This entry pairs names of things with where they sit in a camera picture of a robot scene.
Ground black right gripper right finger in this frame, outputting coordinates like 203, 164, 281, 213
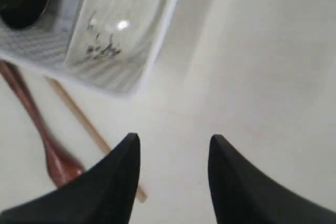
208, 134, 335, 223

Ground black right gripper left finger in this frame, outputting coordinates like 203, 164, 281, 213
1, 133, 141, 223

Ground light wooden chopstick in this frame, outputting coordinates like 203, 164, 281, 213
43, 76, 148, 204

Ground red-brown wooden spoon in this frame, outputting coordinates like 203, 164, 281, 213
1, 60, 84, 187

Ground white perforated plastic basket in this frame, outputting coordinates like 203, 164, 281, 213
1, 0, 177, 97

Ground white floral ceramic bowl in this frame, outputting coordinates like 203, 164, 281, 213
65, 0, 163, 66

